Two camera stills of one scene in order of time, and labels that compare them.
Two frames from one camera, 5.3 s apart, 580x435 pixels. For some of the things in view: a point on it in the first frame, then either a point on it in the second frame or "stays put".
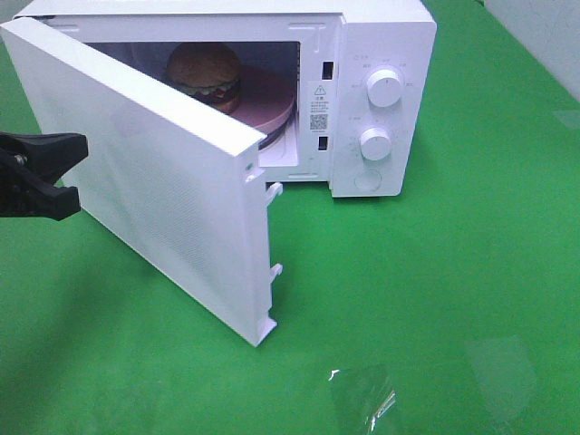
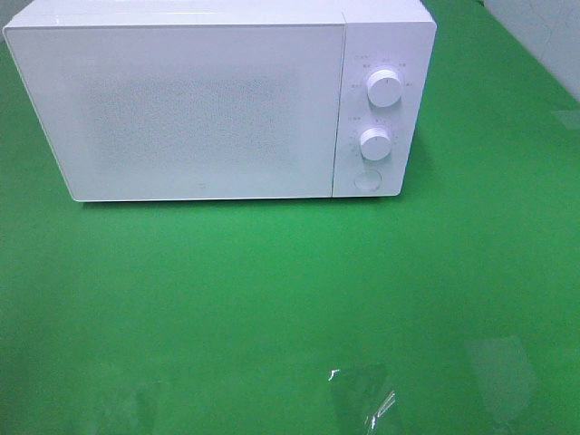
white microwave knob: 383,88 stays put
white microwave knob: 375,143 stays put
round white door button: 368,179 stays put
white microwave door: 181,189 to 178,111
